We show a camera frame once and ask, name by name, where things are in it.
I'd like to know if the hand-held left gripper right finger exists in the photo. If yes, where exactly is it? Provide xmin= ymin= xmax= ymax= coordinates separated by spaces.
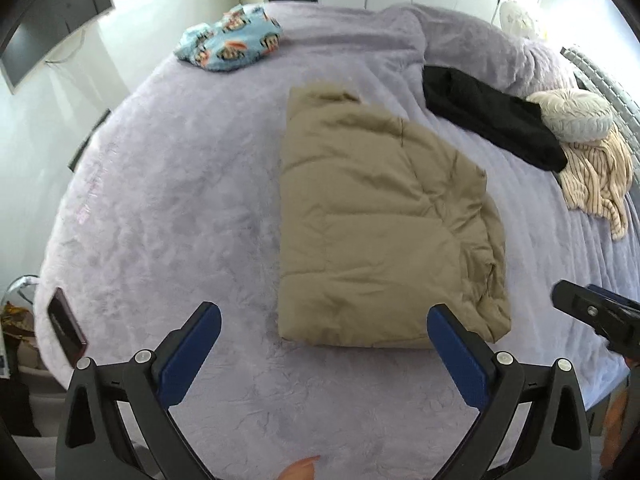
xmin=427 ymin=303 xmax=593 ymax=480

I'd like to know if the black knit garment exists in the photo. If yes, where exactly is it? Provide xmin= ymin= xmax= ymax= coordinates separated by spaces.
xmin=422 ymin=66 xmax=568 ymax=172

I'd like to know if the dark smartphone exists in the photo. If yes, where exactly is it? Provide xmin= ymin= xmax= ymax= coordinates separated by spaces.
xmin=46 ymin=287 xmax=88 ymax=361

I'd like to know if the round pleated cushion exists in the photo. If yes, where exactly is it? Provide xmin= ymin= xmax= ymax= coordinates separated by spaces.
xmin=526 ymin=89 xmax=615 ymax=142

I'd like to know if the black bar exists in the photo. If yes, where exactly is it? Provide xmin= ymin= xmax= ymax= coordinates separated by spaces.
xmin=67 ymin=108 xmax=112 ymax=171

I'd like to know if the brown bag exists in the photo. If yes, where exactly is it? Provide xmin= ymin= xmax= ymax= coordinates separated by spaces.
xmin=0 ymin=302 xmax=37 ymax=338

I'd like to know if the lavender plush blanket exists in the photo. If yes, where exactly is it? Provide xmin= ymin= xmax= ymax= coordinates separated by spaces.
xmin=35 ymin=1 xmax=640 ymax=480

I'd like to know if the cream striped garment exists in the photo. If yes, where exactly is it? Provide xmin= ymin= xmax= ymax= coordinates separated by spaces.
xmin=557 ymin=125 xmax=635 ymax=242

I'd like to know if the blue monkey print cloth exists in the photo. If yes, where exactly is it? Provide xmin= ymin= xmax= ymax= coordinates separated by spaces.
xmin=174 ymin=4 xmax=285 ymax=73

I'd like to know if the white patterned pillow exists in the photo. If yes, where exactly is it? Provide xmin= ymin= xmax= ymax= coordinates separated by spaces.
xmin=497 ymin=0 xmax=541 ymax=40

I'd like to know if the person's left hand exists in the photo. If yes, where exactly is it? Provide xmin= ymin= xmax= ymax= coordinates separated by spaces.
xmin=277 ymin=455 xmax=322 ymax=480

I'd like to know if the wall television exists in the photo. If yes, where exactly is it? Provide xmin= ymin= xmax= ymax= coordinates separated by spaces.
xmin=0 ymin=0 xmax=116 ymax=95

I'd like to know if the person's right forearm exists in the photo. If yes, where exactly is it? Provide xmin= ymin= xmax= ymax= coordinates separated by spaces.
xmin=600 ymin=387 xmax=632 ymax=467

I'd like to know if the beige puffer jacket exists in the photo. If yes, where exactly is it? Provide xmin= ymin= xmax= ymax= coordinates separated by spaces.
xmin=276 ymin=84 xmax=512 ymax=350

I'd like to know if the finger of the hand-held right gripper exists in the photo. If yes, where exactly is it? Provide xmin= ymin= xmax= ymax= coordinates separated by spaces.
xmin=550 ymin=280 xmax=626 ymax=335
xmin=585 ymin=284 xmax=640 ymax=312

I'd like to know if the grey quilted headboard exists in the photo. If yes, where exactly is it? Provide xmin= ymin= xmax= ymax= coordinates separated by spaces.
xmin=560 ymin=45 xmax=640 ymax=146

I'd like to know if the television cable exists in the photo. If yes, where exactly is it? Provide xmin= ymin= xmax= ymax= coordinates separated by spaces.
xmin=45 ymin=27 xmax=87 ymax=64

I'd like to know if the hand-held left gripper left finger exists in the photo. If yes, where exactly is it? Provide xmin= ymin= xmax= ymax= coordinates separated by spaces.
xmin=55 ymin=301 xmax=222 ymax=480

